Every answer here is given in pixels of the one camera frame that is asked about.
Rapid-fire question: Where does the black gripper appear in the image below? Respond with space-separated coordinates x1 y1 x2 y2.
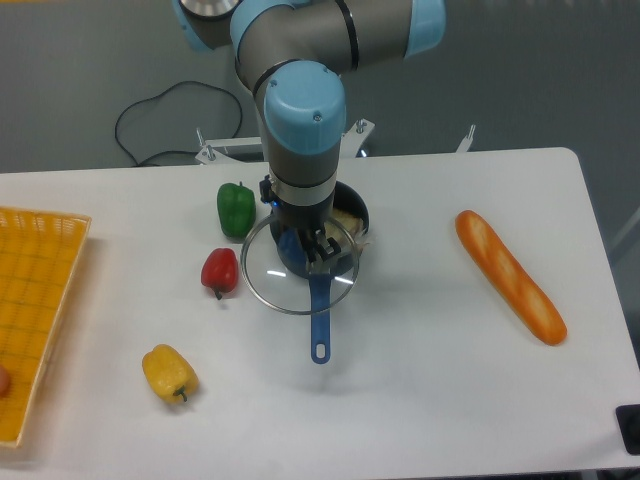
259 174 345 273

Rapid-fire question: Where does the glass pot lid blue knob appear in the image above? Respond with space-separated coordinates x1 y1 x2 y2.
239 214 358 315

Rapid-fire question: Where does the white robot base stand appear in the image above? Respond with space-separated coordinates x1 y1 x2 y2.
194 118 376 165

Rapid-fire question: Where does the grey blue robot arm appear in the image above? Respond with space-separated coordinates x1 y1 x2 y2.
174 1 446 263

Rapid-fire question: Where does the bread slice in pot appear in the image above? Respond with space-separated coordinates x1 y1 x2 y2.
333 209 365 239

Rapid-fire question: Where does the green bell pepper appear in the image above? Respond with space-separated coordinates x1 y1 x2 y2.
217 182 256 239

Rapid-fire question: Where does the red bell pepper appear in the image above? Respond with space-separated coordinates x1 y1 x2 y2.
200 248 239 300

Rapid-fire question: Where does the yellow bell pepper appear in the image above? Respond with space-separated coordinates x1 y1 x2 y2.
142 344 199 404

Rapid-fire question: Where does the orange baguette bread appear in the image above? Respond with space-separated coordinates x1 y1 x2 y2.
455 210 568 346

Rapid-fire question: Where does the yellow woven basket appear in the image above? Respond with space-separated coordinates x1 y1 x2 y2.
1 206 91 448

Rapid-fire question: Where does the black device at corner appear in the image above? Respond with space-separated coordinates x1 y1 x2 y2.
615 404 640 456

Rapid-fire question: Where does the blue saucepan with handle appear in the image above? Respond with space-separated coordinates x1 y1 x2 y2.
270 182 369 364

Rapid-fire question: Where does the black cable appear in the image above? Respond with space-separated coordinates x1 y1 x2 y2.
114 80 244 167

